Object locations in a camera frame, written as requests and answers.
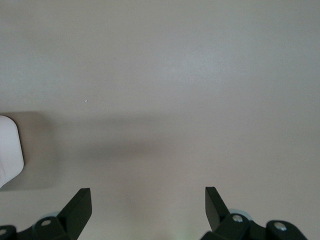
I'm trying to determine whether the white plastic box lid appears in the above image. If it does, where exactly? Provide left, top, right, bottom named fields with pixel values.
left=0, top=114, right=25, bottom=189

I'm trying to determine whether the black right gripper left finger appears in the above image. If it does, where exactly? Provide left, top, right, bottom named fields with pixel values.
left=0, top=187, right=94, bottom=240

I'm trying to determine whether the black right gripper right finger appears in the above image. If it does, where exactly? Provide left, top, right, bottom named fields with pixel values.
left=201, top=186, right=309, bottom=240

